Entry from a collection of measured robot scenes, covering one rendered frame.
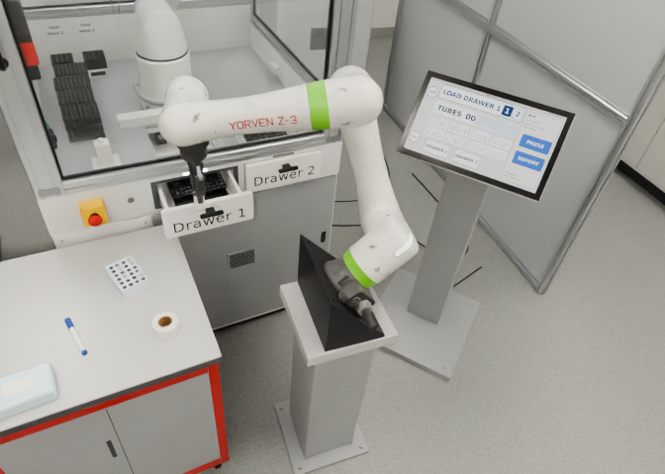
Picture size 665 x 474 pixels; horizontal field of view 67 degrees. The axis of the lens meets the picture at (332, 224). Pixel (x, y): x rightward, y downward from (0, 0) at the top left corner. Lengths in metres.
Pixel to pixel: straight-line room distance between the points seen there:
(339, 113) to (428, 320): 1.51
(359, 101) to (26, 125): 0.90
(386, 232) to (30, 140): 1.00
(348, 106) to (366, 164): 0.28
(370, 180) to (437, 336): 1.20
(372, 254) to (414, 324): 1.16
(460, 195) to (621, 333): 1.30
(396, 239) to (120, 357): 0.80
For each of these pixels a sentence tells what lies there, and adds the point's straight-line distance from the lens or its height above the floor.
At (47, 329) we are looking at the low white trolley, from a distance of 1.62.
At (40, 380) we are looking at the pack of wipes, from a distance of 1.47.
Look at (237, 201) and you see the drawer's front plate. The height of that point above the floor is 0.91.
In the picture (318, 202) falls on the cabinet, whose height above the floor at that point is 0.67.
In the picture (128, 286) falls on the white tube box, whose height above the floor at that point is 0.80.
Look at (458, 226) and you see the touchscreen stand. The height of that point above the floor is 0.65.
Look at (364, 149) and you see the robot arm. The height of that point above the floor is 1.19.
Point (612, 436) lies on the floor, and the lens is 2.57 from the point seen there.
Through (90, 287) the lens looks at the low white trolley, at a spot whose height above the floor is 0.76.
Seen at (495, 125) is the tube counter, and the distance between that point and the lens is 1.86.
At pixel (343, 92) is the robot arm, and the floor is 1.42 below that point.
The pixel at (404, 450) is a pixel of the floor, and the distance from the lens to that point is 2.20.
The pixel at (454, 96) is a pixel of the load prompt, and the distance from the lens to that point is 1.89.
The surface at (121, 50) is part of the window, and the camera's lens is 1.54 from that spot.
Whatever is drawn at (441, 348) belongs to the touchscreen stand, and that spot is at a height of 0.04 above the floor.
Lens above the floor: 1.96
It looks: 42 degrees down
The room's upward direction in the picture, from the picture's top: 7 degrees clockwise
